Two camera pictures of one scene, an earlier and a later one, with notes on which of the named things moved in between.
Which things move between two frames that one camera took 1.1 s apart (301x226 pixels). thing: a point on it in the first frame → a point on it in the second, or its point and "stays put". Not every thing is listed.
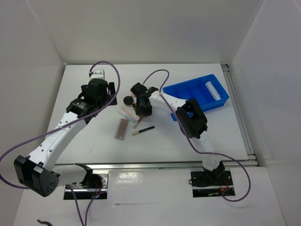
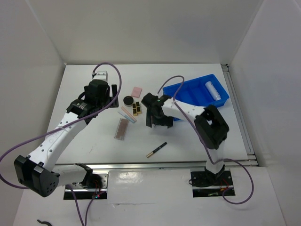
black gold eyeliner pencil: [142, 130] → [159, 147]
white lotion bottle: [214, 93] stays put
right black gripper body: [146, 109] → [161, 120]
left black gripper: [111, 95] stays put
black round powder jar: [128, 100] stays put
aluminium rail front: [133, 166] stays put
